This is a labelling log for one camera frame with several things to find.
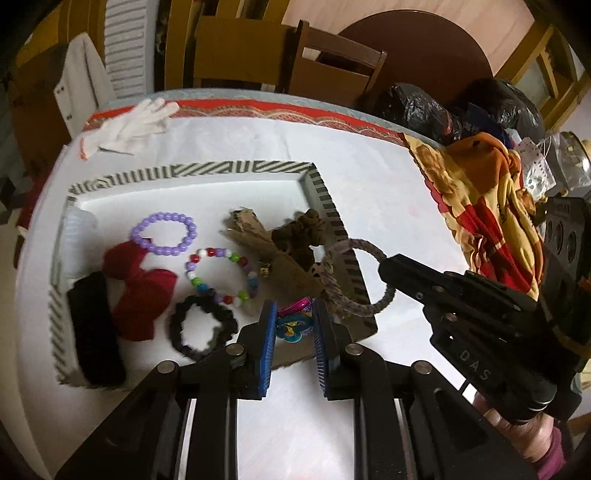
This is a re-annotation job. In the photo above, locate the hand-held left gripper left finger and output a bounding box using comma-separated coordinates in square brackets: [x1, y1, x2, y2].
[55, 300, 280, 480]

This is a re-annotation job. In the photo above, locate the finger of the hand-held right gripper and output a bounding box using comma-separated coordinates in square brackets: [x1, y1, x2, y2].
[379, 255, 537, 319]
[422, 298, 532, 337]

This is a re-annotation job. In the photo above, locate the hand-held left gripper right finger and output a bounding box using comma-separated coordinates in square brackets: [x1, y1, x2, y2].
[311, 298, 539, 480]

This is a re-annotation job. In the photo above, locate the colourful flower bead bracelet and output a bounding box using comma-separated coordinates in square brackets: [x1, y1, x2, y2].
[276, 298, 317, 344]

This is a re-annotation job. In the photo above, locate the braided rope ring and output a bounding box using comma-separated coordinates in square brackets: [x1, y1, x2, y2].
[320, 237, 395, 318]

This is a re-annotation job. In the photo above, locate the brown patterned bow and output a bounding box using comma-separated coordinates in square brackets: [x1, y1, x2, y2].
[224, 209, 326, 298]

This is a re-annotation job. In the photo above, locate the red satin bow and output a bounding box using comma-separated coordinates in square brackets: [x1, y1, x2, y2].
[102, 241, 178, 342]

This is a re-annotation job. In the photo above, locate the striped jewelry tray box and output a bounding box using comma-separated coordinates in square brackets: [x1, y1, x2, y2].
[46, 159, 379, 388]

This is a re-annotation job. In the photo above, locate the person's right forearm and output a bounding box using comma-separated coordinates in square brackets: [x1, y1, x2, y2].
[536, 425, 583, 480]

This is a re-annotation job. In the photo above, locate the person's right hand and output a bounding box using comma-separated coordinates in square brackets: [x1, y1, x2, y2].
[473, 383, 561, 462]

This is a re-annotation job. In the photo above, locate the black scrunchie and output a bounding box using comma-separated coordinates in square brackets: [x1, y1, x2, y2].
[167, 294, 240, 363]

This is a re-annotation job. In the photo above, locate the orange floral cloth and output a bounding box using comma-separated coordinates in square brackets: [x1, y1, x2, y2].
[399, 131, 548, 303]

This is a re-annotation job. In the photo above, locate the dark brown scrunchie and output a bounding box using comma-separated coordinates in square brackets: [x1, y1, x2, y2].
[271, 209, 329, 271]

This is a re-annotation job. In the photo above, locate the clear plastic bag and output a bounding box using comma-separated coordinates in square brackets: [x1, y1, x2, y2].
[512, 131, 591, 199]

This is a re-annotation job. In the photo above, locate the black fabric pouch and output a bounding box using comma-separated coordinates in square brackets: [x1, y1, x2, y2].
[67, 271, 127, 387]

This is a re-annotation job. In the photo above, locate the red patterned tablecloth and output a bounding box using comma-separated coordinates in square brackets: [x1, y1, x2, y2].
[83, 98, 411, 146]

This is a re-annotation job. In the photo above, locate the white fluffy scrunchie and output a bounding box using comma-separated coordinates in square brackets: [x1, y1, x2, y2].
[62, 207, 99, 284]

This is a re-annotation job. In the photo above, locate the dark wooden chair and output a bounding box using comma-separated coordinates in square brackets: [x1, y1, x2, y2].
[284, 19, 389, 109]

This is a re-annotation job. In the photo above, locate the round brown table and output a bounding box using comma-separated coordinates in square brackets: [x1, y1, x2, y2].
[337, 9, 497, 100]

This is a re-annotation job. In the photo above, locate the white cotton glove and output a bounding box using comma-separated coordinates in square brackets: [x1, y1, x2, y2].
[79, 98, 181, 162]

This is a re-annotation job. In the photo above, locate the light wooden chair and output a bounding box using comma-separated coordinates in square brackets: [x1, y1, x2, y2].
[191, 16, 296, 93]

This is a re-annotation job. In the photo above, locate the white jacket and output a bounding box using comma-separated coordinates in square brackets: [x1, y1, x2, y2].
[52, 32, 116, 139]

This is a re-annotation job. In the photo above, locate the multicoloured round bead bracelet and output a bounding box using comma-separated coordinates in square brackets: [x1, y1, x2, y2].
[185, 247, 259, 308]

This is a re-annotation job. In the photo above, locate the purple bead bracelet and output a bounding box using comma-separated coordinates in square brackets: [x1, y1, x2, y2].
[129, 211, 199, 257]

